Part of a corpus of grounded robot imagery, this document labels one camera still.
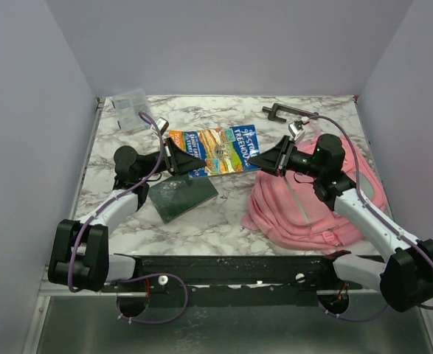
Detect orange green picture book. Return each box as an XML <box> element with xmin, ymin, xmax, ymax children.
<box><xmin>169</xmin><ymin>130</ymin><xmax>189</xmax><ymax>150</ymax></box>

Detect dark green notebook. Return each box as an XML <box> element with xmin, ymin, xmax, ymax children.
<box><xmin>148</xmin><ymin>175</ymin><xmax>218</xmax><ymax>223</ymax></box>

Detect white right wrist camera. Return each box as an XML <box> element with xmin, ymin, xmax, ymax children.
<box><xmin>288</xmin><ymin>117</ymin><xmax>309</xmax><ymax>144</ymax></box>

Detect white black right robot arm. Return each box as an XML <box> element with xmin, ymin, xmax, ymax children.
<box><xmin>248</xmin><ymin>133</ymin><xmax>433</xmax><ymax>312</ymax></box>

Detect clear plastic organizer box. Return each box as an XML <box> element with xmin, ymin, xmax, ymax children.
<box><xmin>111</xmin><ymin>88</ymin><xmax>152</xmax><ymax>131</ymax></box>

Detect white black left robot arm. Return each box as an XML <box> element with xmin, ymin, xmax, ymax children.
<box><xmin>47</xmin><ymin>138</ymin><xmax>206</xmax><ymax>292</ymax></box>

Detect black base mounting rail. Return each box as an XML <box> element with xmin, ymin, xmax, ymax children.
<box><xmin>101</xmin><ymin>254</ymin><xmax>364</xmax><ymax>307</ymax></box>

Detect pink student backpack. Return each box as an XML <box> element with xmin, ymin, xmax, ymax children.
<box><xmin>240</xmin><ymin>138</ymin><xmax>389</xmax><ymax>255</ymax></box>

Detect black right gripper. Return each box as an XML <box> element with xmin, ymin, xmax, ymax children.
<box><xmin>249</xmin><ymin>136</ymin><xmax>324</xmax><ymax>179</ymax></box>

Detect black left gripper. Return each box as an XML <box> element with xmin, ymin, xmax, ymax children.
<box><xmin>137</xmin><ymin>136</ymin><xmax>207</xmax><ymax>179</ymax></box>

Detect blue thick book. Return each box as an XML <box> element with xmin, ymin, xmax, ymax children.
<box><xmin>183</xmin><ymin>125</ymin><xmax>260</xmax><ymax>178</ymax></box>

